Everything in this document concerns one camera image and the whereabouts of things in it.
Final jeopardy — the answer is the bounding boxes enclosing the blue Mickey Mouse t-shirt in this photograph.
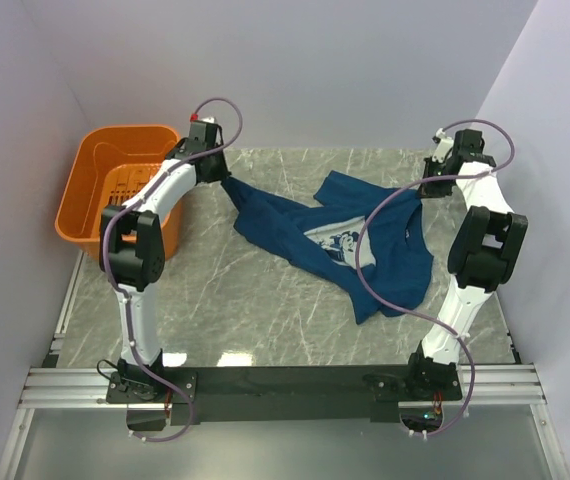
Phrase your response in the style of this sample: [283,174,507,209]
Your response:
[222,171,433,324]

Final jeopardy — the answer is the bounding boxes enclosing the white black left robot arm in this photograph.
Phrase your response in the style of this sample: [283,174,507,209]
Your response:
[100,115,229,403]

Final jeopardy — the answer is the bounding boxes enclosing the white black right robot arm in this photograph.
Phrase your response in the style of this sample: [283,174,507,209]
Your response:
[403,129,528,400]

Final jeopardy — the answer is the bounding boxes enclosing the orange plastic basket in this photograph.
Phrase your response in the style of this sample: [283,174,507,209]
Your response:
[55,125,180,261]

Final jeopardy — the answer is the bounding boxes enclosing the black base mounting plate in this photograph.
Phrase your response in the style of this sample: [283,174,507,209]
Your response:
[106,365,463,425]

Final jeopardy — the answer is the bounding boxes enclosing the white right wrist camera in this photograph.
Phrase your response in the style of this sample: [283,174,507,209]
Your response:
[432,128,454,164]

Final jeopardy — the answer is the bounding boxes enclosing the aluminium frame rails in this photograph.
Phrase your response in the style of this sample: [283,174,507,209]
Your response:
[0,249,566,480]

